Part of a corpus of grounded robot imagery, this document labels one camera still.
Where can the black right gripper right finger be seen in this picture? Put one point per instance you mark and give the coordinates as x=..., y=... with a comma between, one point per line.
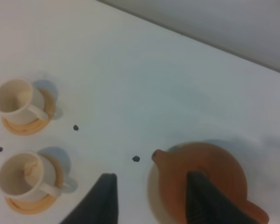
x=205, y=204

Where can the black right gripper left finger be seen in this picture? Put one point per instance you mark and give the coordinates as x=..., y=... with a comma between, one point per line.
x=99, y=206

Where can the brown clay teapot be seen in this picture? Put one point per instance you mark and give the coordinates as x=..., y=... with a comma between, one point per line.
x=217, y=164

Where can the orange coaster near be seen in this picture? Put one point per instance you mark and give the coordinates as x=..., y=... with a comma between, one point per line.
x=28, y=208

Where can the orange coaster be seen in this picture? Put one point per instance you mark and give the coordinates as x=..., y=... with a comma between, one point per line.
x=28, y=208
x=37, y=125

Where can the white teacup near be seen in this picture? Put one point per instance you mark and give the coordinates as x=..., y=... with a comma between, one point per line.
x=28, y=177

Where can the white teacup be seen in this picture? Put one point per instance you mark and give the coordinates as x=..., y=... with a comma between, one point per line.
x=28, y=177
x=21, y=102

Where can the orange coaster far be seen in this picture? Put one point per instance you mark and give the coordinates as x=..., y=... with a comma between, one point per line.
x=37, y=125

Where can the white teacup far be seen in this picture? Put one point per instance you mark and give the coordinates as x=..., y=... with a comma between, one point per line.
x=21, y=102

